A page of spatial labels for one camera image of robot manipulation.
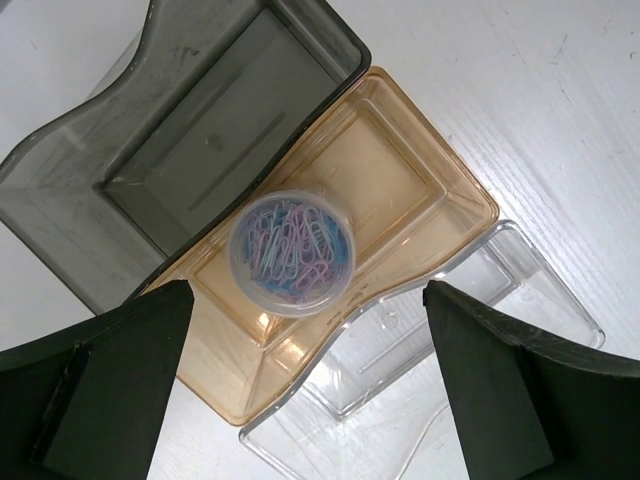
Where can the clear plastic bin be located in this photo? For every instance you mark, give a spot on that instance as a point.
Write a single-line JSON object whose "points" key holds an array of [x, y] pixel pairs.
{"points": [[373, 404]]}

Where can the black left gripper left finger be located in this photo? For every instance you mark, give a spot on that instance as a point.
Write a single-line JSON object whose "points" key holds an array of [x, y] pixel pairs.
{"points": [[89, 401]]}

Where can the amber plastic bin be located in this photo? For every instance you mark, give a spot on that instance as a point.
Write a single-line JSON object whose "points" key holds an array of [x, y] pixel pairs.
{"points": [[412, 203]]}

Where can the clear jar of paper clips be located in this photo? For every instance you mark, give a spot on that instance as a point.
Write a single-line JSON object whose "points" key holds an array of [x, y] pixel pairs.
{"points": [[292, 252]]}

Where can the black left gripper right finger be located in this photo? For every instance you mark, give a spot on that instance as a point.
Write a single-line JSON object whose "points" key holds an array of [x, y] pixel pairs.
{"points": [[528, 404]]}

